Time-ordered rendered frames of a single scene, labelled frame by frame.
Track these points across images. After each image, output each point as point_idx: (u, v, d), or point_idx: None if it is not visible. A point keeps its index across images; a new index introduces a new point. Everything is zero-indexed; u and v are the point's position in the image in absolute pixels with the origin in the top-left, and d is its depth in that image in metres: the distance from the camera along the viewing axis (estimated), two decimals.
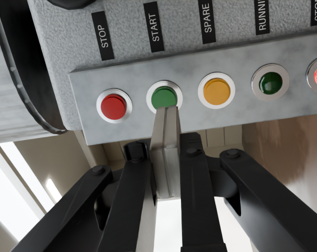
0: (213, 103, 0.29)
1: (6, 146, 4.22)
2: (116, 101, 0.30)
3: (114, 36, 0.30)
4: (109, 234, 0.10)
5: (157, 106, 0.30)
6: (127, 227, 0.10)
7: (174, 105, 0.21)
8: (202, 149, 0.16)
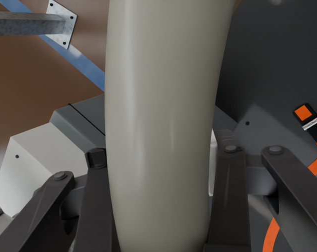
0: None
1: None
2: None
3: None
4: (82, 240, 0.10)
5: None
6: (100, 231, 0.10)
7: None
8: (238, 146, 0.15)
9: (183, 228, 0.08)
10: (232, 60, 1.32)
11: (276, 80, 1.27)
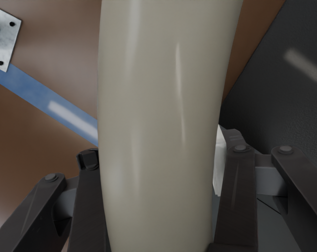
0: None
1: None
2: None
3: None
4: (75, 242, 0.10)
5: None
6: (93, 232, 0.10)
7: None
8: (246, 146, 0.15)
9: (185, 250, 0.07)
10: (268, 83, 0.99)
11: None
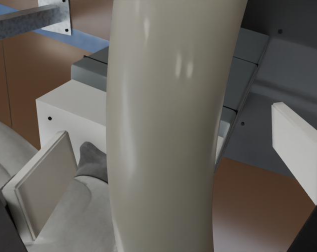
0: None
1: None
2: None
3: None
4: None
5: None
6: None
7: (280, 102, 0.18)
8: None
9: None
10: None
11: None
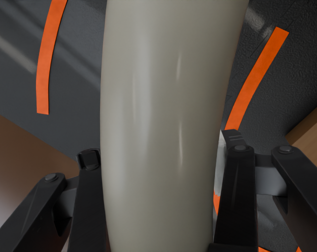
0: None
1: None
2: None
3: None
4: (75, 242, 0.10)
5: None
6: (93, 232, 0.10)
7: None
8: (246, 146, 0.15)
9: None
10: None
11: None
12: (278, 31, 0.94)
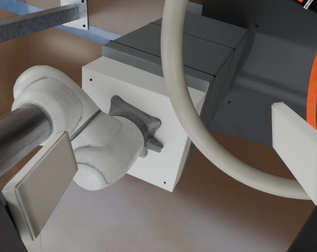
0: None
1: None
2: None
3: None
4: None
5: None
6: None
7: (280, 102, 0.18)
8: None
9: (201, 132, 0.45)
10: None
11: None
12: None
